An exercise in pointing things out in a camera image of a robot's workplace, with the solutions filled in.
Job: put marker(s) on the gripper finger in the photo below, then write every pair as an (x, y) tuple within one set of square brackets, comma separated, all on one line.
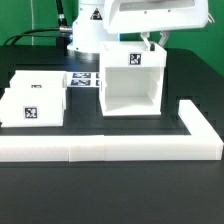
[(164, 38), (145, 37)]

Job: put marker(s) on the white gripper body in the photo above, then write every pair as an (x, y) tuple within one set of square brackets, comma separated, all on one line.
[(136, 16)]

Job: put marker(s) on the white drawer cabinet box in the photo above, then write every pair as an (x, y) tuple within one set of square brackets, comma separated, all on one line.
[(131, 78)]

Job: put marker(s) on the white front drawer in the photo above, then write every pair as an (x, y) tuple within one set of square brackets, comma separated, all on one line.
[(32, 107)]

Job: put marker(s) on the white drawer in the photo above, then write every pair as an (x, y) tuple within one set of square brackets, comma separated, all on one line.
[(39, 79), (32, 107)]

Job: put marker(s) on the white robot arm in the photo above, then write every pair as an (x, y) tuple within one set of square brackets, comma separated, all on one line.
[(88, 30)]

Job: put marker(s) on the white rear drawer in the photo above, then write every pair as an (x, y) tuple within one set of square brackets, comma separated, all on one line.
[(39, 79)]

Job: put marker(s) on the white marker sheet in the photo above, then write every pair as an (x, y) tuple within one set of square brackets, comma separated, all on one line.
[(83, 79)]

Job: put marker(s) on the white L-shaped fence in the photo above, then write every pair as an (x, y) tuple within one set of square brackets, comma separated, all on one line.
[(201, 143)]

